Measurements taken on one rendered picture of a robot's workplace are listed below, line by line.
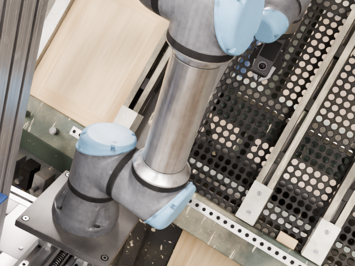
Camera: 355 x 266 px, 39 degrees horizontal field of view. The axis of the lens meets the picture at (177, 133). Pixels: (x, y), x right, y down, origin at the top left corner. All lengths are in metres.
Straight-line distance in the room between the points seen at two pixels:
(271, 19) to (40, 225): 0.66
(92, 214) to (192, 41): 0.49
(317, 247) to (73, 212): 0.76
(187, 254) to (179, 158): 1.09
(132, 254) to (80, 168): 1.05
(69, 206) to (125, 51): 0.78
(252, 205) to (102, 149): 0.67
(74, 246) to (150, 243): 0.99
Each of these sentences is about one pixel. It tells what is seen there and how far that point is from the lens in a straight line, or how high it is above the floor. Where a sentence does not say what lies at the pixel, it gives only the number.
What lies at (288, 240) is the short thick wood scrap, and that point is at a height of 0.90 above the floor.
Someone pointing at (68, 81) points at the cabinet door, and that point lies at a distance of 1.80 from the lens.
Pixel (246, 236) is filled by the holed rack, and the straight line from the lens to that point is 1.57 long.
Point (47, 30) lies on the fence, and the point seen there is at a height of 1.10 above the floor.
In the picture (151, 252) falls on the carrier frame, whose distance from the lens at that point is 2.08.
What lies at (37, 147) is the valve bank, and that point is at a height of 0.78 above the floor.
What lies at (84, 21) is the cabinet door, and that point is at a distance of 1.84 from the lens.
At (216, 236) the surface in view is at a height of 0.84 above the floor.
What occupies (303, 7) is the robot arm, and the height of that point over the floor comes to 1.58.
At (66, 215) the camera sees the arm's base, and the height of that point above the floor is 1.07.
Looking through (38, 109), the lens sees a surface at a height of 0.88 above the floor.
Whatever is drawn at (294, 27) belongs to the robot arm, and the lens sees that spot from 1.27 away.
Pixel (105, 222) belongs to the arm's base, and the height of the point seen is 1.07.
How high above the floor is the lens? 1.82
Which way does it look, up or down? 30 degrees down
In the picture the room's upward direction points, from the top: 21 degrees clockwise
